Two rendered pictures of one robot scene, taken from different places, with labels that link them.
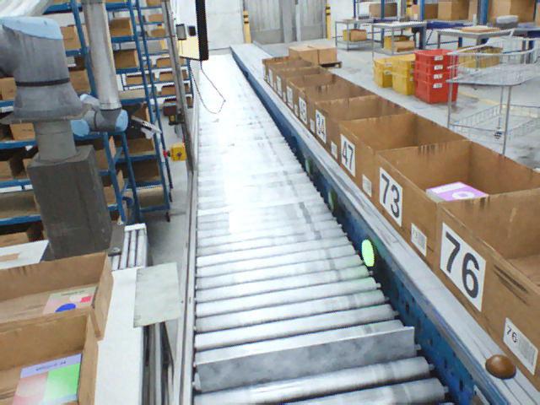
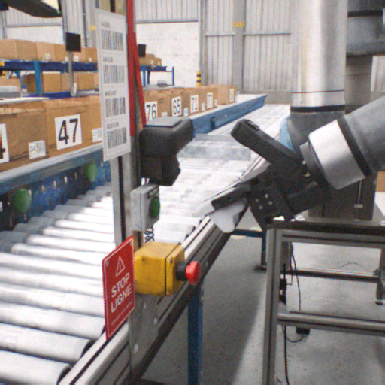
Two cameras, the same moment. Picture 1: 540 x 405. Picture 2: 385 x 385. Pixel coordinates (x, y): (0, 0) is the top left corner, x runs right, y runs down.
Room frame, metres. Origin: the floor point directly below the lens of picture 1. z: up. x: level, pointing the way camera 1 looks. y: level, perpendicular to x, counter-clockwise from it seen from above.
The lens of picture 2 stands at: (2.87, 0.76, 1.17)
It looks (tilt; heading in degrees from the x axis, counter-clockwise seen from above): 16 degrees down; 203
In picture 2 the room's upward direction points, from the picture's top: straight up
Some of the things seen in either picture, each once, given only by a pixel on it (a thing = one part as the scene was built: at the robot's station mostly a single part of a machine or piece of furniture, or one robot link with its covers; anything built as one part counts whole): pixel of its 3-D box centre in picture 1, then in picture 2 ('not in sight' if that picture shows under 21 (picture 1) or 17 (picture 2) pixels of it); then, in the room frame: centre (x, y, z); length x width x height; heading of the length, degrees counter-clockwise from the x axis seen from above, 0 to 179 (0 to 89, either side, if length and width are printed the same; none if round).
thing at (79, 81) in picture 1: (51, 80); not in sight; (2.55, 1.07, 1.19); 0.40 x 0.30 x 0.10; 96
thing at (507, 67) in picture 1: (507, 96); not in sight; (4.15, -2.13, 0.52); 1.07 x 0.56 x 1.03; 127
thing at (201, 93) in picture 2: not in sight; (178, 101); (-0.04, -0.59, 0.97); 0.39 x 0.29 x 0.17; 5
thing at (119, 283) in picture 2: not in sight; (127, 277); (2.32, 0.41, 0.85); 0.16 x 0.01 x 0.13; 6
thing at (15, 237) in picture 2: (253, 185); (81, 249); (2.00, 0.08, 0.72); 0.52 x 0.05 x 0.05; 96
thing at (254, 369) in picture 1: (309, 362); (206, 155); (0.80, -0.04, 0.76); 0.46 x 0.01 x 0.09; 96
